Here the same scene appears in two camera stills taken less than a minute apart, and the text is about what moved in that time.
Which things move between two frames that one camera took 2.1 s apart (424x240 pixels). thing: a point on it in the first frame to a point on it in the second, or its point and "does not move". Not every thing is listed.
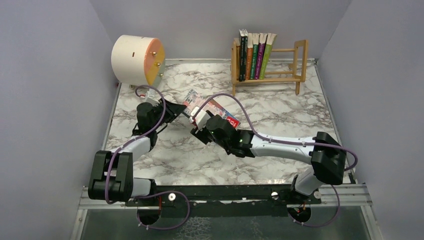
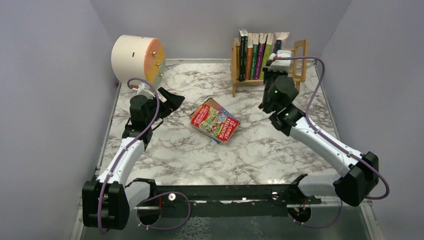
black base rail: x=224 y=201 does not move
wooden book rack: x=300 y=71 does not move
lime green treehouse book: x=270 y=39 does not move
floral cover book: x=194 y=99 to x=282 y=36
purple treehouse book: x=262 y=39 does not move
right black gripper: x=201 y=135 to x=276 y=73
